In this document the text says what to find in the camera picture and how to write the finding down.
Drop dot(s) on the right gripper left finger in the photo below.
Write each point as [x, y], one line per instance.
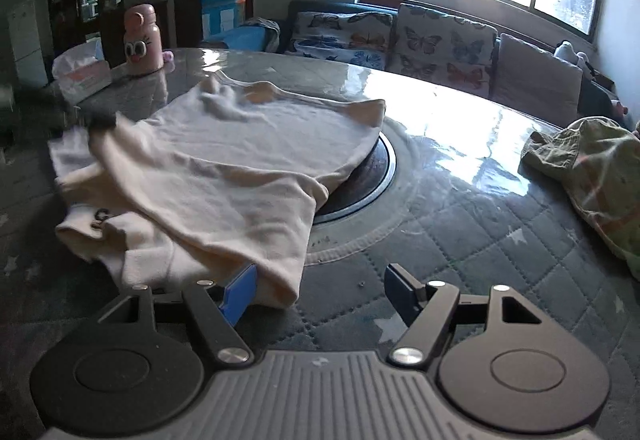
[144, 358]

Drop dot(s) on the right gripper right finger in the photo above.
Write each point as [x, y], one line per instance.
[497, 358]

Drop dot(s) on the cream beige sweatshirt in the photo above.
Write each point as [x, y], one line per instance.
[228, 174]

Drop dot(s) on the grey quilted star tablecloth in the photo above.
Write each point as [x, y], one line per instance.
[460, 208]

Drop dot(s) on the green floral crumpled garment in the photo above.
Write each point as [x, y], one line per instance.
[597, 163]

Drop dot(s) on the round black induction cooktop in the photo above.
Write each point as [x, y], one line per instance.
[366, 183]

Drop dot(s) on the plain grey cushion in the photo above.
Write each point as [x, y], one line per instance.
[536, 82]

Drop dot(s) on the white pink tissue pack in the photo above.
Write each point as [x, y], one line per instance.
[82, 71]

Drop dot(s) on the small pink plush item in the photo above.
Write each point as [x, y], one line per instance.
[168, 56]

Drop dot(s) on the pink cartoon face bottle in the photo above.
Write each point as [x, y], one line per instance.
[142, 41]

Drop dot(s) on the white refrigerator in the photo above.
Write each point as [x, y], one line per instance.
[26, 47]

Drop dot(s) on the butterfly pillow right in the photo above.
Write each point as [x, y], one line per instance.
[444, 49]

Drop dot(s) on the butterfly pillow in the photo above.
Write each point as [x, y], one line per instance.
[444, 49]
[361, 39]

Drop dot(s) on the white plush toy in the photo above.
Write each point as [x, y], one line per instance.
[565, 51]

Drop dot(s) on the blue chair with cloth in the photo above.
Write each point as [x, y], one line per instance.
[257, 34]

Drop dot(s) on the butterfly pillow left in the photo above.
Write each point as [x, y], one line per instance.
[361, 39]

